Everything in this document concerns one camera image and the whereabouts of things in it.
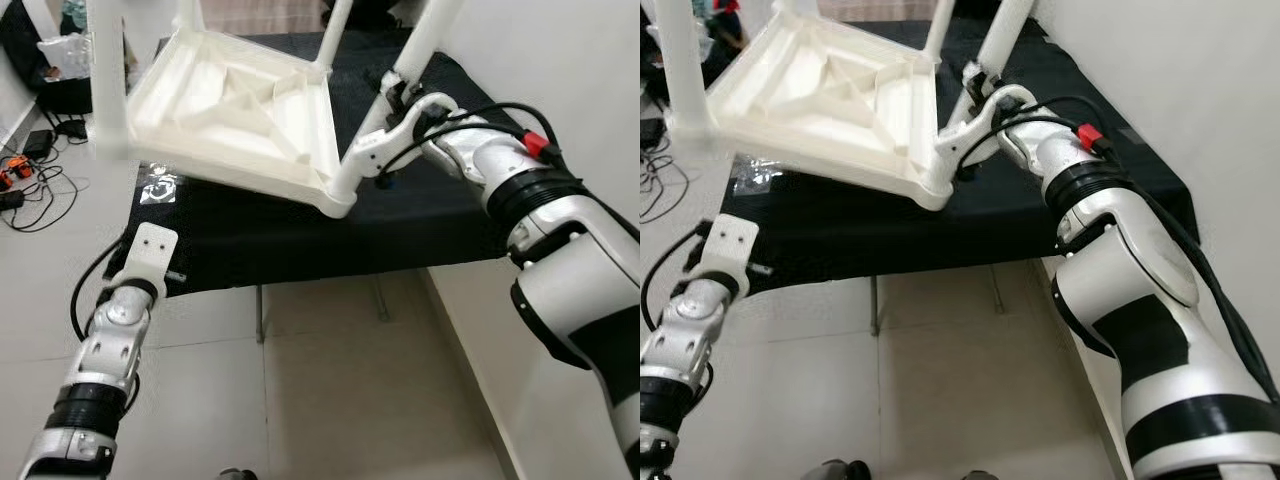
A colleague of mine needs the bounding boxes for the black table cloth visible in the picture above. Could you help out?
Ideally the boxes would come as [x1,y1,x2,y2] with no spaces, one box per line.
[715,13,1198,297]
[120,30,513,301]

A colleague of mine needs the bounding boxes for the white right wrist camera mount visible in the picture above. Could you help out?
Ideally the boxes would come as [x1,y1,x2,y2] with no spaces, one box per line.
[354,91,463,188]
[938,84,1043,178]

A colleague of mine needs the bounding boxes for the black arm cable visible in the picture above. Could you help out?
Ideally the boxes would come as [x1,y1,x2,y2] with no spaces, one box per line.
[378,98,563,193]
[953,93,1280,403]
[69,238,133,343]
[640,226,718,333]

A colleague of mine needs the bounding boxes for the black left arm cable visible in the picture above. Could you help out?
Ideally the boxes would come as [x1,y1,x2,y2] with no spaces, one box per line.
[640,226,718,333]
[69,238,133,343]

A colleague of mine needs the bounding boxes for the black bag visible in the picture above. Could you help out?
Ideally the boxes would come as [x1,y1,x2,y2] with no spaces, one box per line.
[640,10,666,101]
[0,8,97,114]

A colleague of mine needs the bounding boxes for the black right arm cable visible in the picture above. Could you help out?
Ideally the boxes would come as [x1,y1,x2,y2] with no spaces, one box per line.
[953,93,1280,403]
[378,98,563,193]

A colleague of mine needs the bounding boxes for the white plastic table top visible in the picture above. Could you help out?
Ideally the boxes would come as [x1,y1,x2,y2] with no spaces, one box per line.
[703,8,958,212]
[128,28,361,220]

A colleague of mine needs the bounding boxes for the tangled black floor cables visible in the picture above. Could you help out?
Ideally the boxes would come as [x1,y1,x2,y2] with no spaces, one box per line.
[0,110,93,234]
[640,140,693,227]

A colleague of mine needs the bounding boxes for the beige cloth covered bench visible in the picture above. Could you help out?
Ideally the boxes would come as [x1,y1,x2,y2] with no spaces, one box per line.
[815,0,948,24]
[200,0,333,37]

